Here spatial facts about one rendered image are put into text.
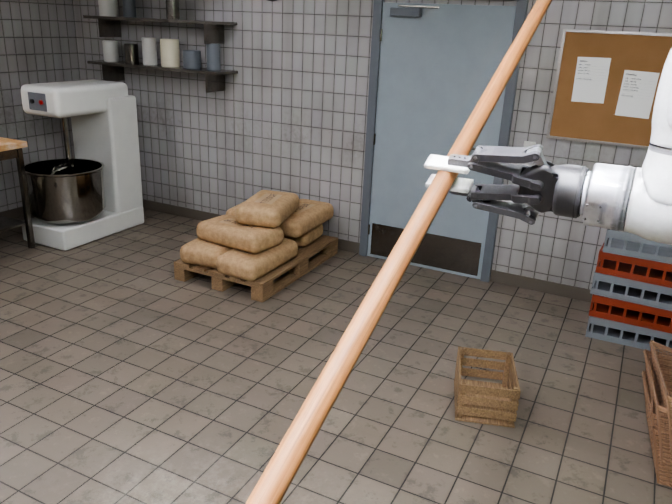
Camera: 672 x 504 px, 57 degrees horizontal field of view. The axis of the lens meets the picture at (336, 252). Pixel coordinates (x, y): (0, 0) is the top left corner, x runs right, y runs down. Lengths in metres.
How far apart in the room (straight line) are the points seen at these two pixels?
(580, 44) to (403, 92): 1.30
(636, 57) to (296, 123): 2.66
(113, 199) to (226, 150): 1.12
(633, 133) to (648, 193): 3.84
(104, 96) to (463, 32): 3.03
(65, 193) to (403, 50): 2.96
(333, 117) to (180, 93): 1.61
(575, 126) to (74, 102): 3.88
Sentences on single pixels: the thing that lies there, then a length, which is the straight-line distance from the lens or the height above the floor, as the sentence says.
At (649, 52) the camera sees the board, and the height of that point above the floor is 1.80.
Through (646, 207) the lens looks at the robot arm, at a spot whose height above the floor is 1.69.
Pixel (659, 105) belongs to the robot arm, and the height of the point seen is 1.81.
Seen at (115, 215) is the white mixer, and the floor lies 0.17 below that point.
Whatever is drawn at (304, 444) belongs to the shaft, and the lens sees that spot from 0.68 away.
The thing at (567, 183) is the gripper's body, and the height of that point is 1.70.
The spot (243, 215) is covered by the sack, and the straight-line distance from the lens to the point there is 4.64.
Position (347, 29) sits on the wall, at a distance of 5.23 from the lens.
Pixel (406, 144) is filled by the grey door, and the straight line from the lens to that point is 5.06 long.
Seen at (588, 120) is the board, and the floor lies 1.33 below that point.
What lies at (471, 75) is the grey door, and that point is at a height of 1.57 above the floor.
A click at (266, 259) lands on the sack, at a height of 0.27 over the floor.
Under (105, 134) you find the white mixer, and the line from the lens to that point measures 5.93.
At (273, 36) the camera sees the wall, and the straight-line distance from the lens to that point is 5.57.
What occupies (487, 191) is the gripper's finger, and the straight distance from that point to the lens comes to 0.99.
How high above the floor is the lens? 1.90
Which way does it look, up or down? 20 degrees down
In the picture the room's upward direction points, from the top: 3 degrees clockwise
